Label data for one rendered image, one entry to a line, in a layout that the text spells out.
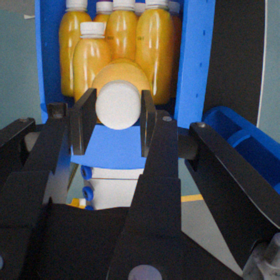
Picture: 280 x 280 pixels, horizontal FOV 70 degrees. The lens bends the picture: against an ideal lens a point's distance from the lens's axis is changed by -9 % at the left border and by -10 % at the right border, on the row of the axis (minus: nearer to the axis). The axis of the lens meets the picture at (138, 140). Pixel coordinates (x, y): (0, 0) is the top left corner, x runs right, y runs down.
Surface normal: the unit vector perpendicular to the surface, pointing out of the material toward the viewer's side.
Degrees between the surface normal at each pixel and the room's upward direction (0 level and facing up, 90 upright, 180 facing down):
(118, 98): 0
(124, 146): 2
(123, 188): 0
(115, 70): 68
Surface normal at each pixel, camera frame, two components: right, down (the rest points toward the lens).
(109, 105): 0.04, 0.41
